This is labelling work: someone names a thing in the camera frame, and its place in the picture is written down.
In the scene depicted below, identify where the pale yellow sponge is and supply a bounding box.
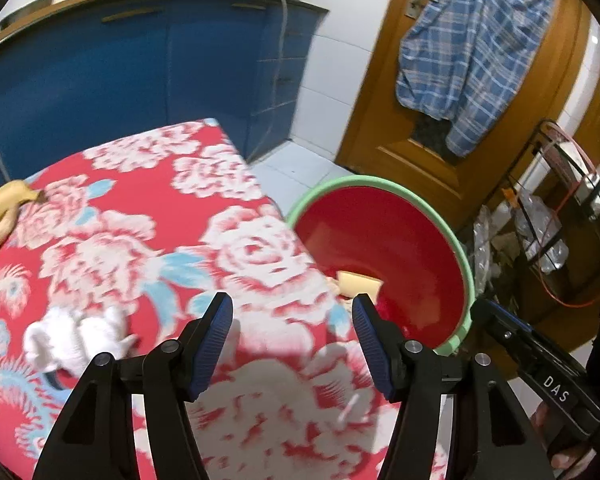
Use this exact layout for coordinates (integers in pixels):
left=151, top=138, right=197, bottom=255
left=336, top=271, right=384, bottom=304

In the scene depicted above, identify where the blue kitchen cabinet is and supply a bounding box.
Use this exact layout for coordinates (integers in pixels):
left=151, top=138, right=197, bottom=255
left=0, top=0, right=326, bottom=185

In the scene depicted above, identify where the white knitted sock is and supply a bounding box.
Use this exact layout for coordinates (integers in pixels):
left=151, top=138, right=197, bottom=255
left=22, top=306, right=138, bottom=378

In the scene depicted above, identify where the red floral phoenix tablecloth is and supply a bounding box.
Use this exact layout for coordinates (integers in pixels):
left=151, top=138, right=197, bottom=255
left=0, top=119, right=398, bottom=479

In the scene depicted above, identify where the red basin green rim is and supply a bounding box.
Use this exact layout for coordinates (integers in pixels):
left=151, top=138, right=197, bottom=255
left=287, top=174, right=476, bottom=356

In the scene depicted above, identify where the yellow banana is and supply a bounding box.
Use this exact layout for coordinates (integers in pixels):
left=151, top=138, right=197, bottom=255
left=0, top=180, right=46, bottom=220

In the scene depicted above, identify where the wooden door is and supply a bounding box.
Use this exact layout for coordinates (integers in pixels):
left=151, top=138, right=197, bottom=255
left=337, top=0, right=591, bottom=228

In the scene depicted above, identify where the blue plaid shirt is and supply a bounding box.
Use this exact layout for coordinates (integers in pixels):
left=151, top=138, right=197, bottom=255
left=396, top=0, right=554, bottom=158

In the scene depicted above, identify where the metal wire rack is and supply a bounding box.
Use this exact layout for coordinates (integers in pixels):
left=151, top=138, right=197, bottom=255
left=469, top=119, right=600, bottom=312

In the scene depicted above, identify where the white power cable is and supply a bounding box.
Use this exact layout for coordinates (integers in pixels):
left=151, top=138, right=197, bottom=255
left=244, top=0, right=289, bottom=164

